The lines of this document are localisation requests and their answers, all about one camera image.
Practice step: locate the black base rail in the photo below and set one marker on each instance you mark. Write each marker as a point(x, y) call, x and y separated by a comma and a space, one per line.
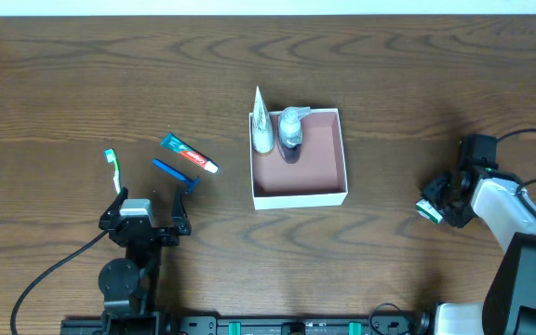
point(384, 323)

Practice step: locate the green soap bar package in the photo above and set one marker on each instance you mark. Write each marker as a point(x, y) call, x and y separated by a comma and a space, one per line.
point(428, 211)

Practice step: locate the white box pink interior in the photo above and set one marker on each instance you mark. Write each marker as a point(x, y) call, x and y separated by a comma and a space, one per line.
point(318, 179)

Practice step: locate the blue disposable razor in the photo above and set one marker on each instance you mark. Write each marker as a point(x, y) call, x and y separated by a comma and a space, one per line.
point(180, 176)

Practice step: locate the white Pantene tube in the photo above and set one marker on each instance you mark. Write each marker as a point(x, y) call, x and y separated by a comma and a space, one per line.
point(263, 138)

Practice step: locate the blue pump soap bottle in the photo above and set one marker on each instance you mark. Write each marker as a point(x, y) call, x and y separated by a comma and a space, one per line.
point(290, 136)

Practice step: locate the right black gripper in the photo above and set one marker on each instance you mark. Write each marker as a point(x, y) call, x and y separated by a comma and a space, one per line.
point(442, 197)

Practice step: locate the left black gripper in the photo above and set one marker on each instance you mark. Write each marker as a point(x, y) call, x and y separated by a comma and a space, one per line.
point(157, 234)

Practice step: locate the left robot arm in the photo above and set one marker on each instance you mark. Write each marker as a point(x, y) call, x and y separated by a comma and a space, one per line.
point(128, 284)

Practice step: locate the green white toothbrush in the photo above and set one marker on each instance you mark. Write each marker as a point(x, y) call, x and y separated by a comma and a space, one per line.
point(111, 158)

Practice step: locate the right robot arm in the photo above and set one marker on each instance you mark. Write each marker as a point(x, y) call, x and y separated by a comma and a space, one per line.
point(498, 199)

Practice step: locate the Colgate toothpaste tube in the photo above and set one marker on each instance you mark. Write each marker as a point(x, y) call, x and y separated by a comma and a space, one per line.
point(180, 147)

